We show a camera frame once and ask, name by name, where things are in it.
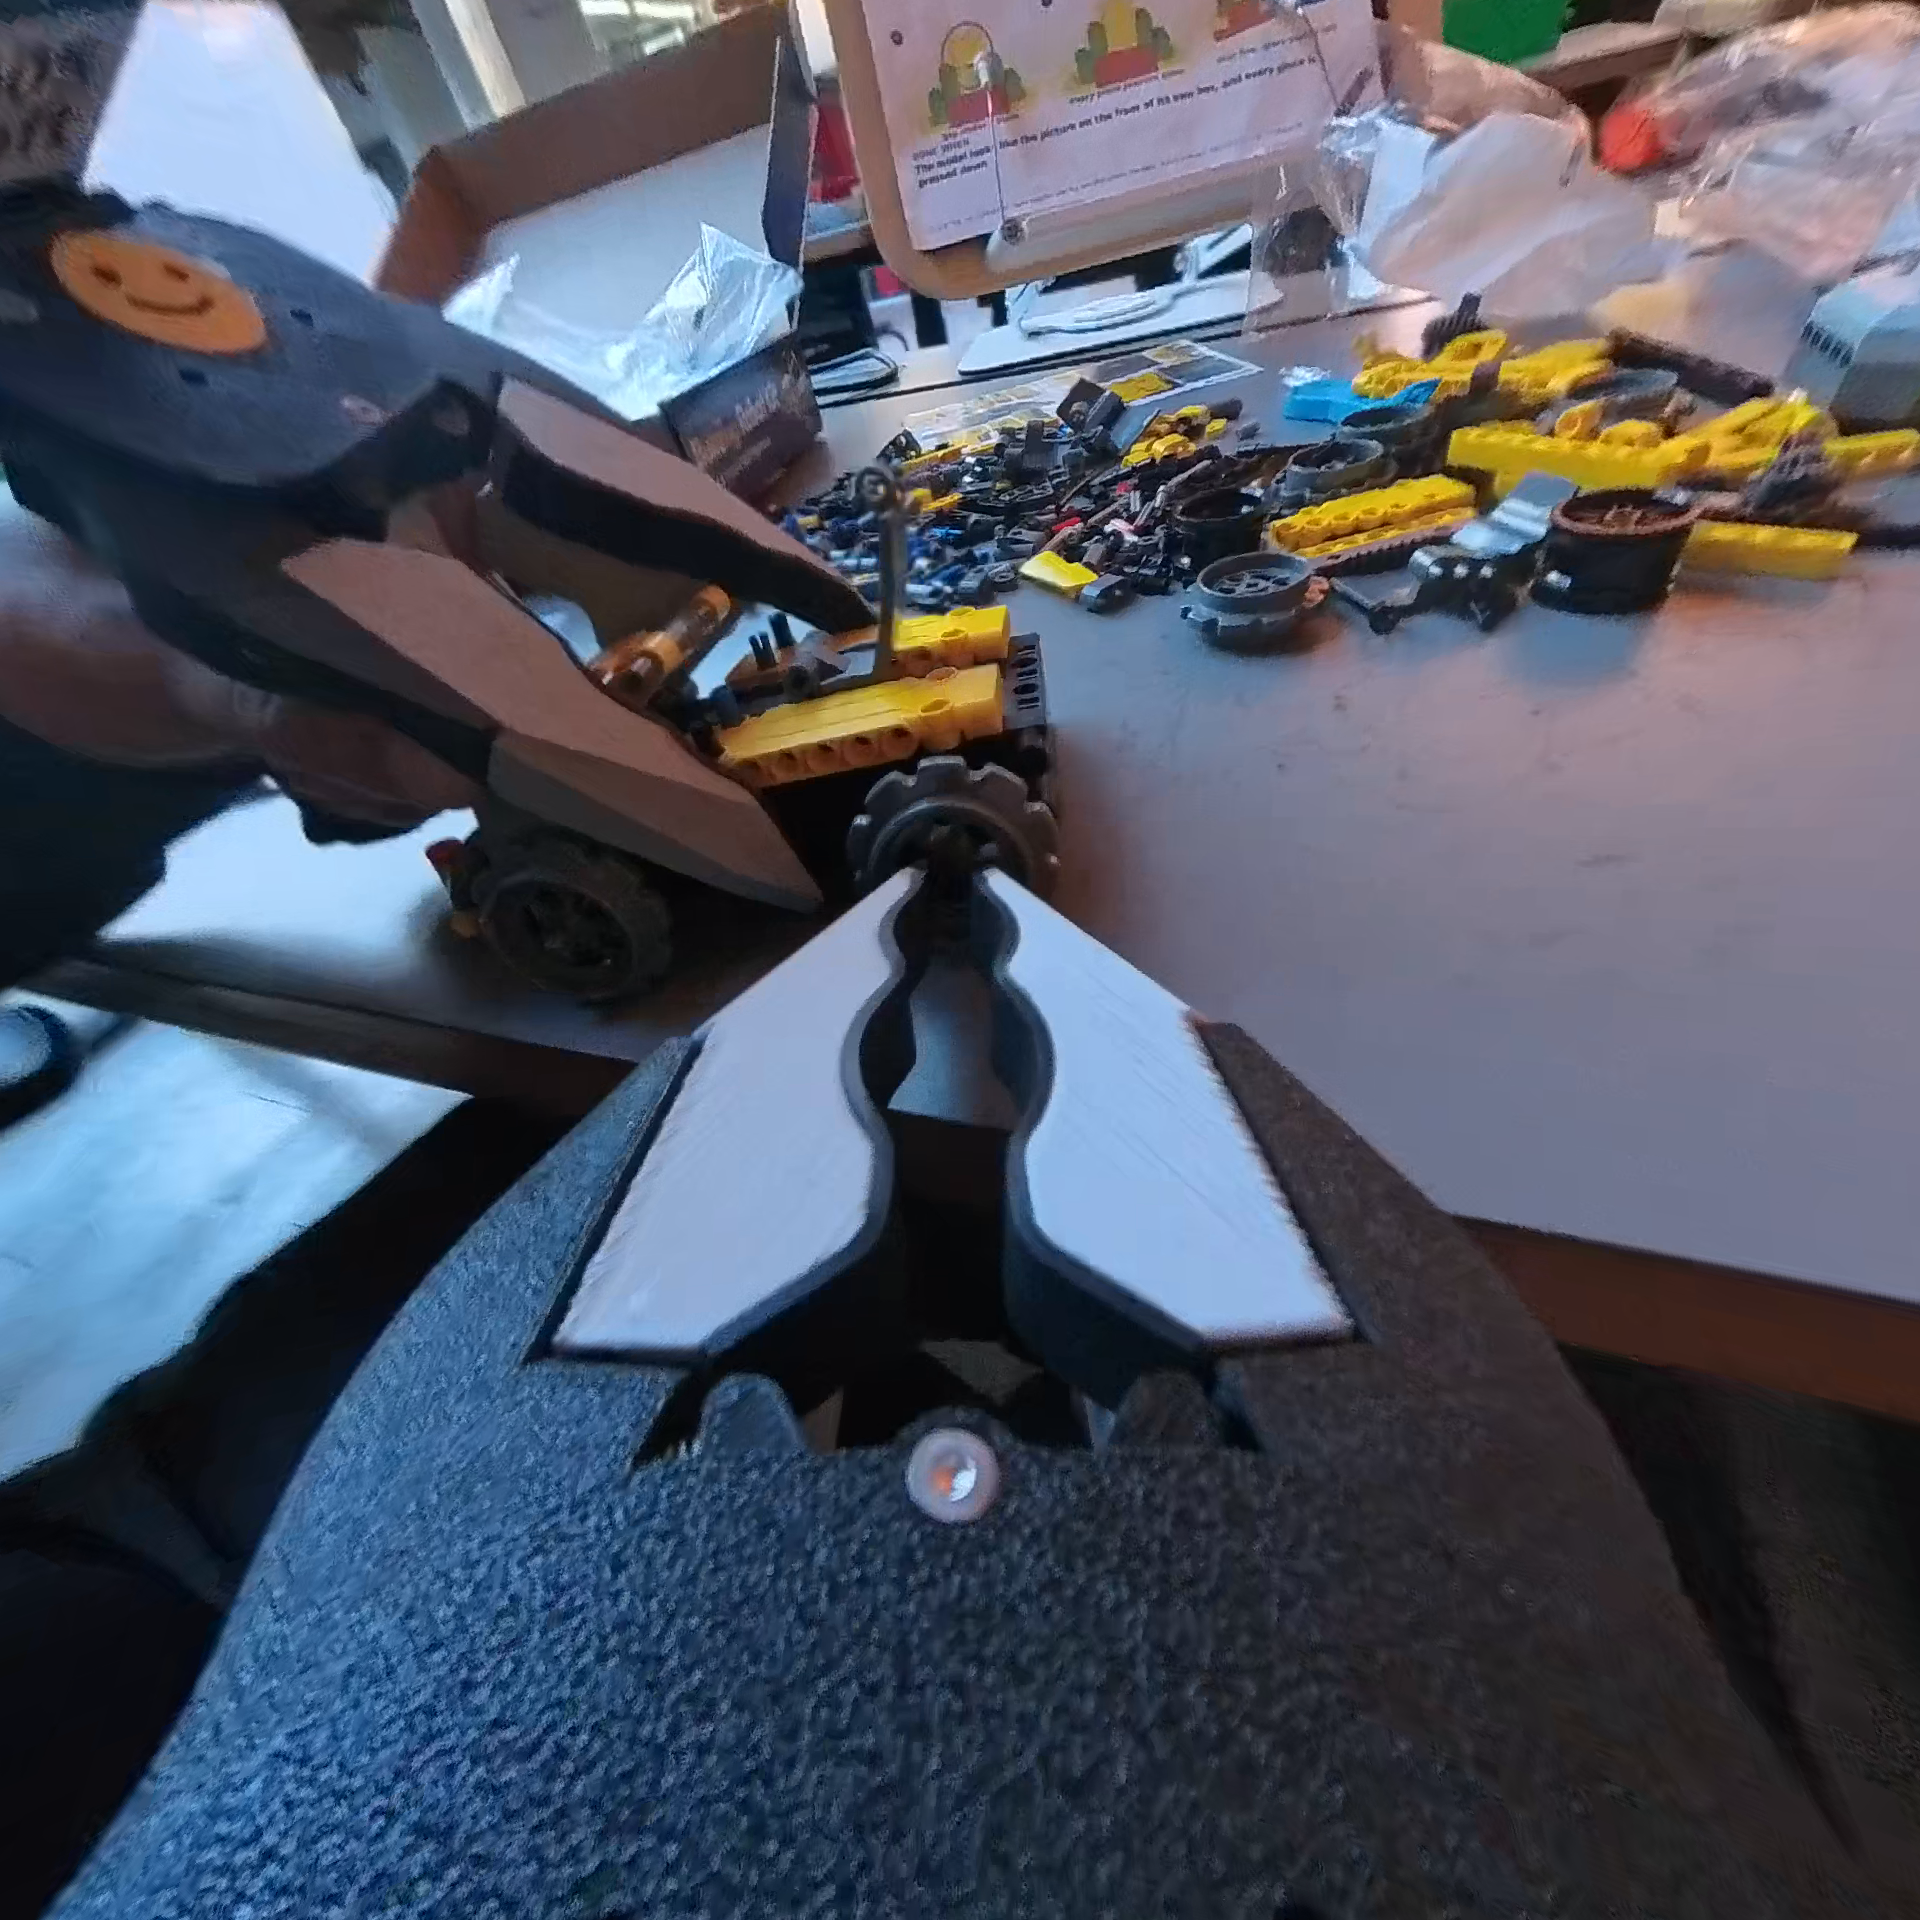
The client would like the grey wheel hub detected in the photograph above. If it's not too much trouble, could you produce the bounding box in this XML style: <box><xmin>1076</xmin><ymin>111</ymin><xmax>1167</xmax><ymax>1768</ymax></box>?
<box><xmin>1180</xmin><ymin>550</ymin><xmax>1333</xmax><ymax>648</ymax></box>
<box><xmin>1276</xmin><ymin>439</ymin><xmax>1389</xmax><ymax>512</ymax></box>

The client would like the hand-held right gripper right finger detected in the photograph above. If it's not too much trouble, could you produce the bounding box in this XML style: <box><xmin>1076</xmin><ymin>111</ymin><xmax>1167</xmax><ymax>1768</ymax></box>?
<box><xmin>982</xmin><ymin>867</ymin><xmax>1359</xmax><ymax>1411</ymax></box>

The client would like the cardboard box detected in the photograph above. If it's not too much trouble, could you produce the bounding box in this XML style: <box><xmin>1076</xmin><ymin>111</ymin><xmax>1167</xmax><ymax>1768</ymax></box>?
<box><xmin>374</xmin><ymin>16</ymin><xmax>829</xmax><ymax>507</ymax></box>

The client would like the person's left forearm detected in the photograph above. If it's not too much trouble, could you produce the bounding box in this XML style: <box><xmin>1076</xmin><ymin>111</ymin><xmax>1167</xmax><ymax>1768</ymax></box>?
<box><xmin>0</xmin><ymin>720</ymin><xmax>264</xmax><ymax>993</ymax></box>

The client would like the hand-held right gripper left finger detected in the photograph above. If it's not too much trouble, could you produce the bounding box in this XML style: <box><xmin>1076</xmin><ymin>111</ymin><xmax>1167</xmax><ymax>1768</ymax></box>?
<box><xmin>555</xmin><ymin>867</ymin><xmax>923</xmax><ymax>1362</ymax></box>

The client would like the black brick connector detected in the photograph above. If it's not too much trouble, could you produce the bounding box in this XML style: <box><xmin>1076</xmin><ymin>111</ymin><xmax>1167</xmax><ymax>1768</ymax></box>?
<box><xmin>1327</xmin><ymin>540</ymin><xmax>1547</xmax><ymax>637</ymax></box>

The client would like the grey brick motor box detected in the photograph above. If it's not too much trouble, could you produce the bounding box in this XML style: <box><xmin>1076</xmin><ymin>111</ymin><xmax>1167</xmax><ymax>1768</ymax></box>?
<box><xmin>1784</xmin><ymin>263</ymin><xmax>1920</xmax><ymax>429</ymax></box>

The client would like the printed instruction board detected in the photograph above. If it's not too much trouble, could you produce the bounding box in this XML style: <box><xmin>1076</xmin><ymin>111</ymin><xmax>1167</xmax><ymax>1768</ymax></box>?
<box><xmin>820</xmin><ymin>0</ymin><xmax>1389</xmax><ymax>299</ymax></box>

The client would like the black toy tire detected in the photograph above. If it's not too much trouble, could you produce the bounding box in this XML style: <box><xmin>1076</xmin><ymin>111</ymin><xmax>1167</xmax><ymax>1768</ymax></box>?
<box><xmin>1547</xmin><ymin>491</ymin><xmax>1704</xmax><ymax>617</ymax></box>
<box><xmin>1171</xmin><ymin>484</ymin><xmax>1280</xmax><ymax>567</ymax></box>

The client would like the light blue brick blade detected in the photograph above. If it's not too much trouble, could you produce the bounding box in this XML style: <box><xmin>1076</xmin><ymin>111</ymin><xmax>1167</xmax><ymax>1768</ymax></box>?
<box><xmin>1283</xmin><ymin>375</ymin><xmax>1445</xmax><ymax>429</ymax></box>

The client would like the white tray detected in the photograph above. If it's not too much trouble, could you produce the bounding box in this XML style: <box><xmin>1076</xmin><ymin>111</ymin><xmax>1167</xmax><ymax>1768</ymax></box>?
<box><xmin>957</xmin><ymin>225</ymin><xmax>1445</xmax><ymax>378</ymax></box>

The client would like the person's left hand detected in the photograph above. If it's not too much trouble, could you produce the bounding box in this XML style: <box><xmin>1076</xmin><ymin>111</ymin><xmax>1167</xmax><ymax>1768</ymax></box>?
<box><xmin>0</xmin><ymin>511</ymin><xmax>487</xmax><ymax>847</ymax></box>

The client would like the pile of small brick pieces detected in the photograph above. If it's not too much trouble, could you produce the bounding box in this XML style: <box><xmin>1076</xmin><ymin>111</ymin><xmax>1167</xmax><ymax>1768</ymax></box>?
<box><xmin>782</xmin><ymin>383</ymin><xmax>1323</xmax><ymax>617</ymax></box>

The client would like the grey desk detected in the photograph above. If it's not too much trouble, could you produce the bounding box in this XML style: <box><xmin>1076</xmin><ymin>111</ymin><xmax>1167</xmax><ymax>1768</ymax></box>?
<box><xmin>29</xmin><ymin>285</ymin><xmax>1920</xmax><ymax>1424</ymax></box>

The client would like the yellow toy brick vehicle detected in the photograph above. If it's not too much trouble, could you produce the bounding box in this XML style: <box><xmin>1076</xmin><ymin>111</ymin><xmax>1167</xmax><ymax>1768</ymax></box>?
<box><xmin>432</xmin><ymin>464</ymin><xmax>1072</xmax><ymax>1013</ymax></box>

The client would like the green box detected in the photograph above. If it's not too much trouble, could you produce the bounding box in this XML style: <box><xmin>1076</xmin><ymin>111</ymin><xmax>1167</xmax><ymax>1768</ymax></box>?
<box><xmin>1442</xmin><ymin>0</ymin><xmax>1567</xmax><ymax>61</ymax></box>

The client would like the pile of yellow brick beams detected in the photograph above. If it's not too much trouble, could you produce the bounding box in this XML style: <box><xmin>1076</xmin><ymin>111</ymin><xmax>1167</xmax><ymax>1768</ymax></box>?
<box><xmin>1268</xmin><ymin>325</ymin><xmax>1920</xmax><ymax>582</ymax></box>

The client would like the sticker sheet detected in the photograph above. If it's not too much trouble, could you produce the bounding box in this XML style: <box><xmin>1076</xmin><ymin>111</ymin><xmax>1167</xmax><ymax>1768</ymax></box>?
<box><xmin>903</xmin><ymin>341</ymin><xmax>1265</xmax><ymax>445</ymax></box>

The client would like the grey brick panel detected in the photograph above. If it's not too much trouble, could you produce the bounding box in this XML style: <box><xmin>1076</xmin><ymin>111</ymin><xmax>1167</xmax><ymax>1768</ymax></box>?
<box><xmin>1449</xmin><ymin>472</ymin><xmax>1575</xmax><ymax>564</ymax></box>

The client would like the crumpled clear plastic bag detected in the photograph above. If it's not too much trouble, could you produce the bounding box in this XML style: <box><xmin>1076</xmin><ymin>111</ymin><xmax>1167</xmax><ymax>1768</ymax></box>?
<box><xmin>450</xmin><ymin>225</ymin><xmax>802</xmax><ymax>422</ymax></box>

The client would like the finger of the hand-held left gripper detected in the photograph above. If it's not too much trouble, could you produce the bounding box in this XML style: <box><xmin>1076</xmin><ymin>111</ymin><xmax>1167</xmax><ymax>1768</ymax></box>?
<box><xmin>283</xmin><ymin>533</ymin><xmax>829</xmax><ymax>917</ymax></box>
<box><xmin>484</xmin><ymin>378</ymin><xmax>881</xmax><ymax>635</ymax></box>

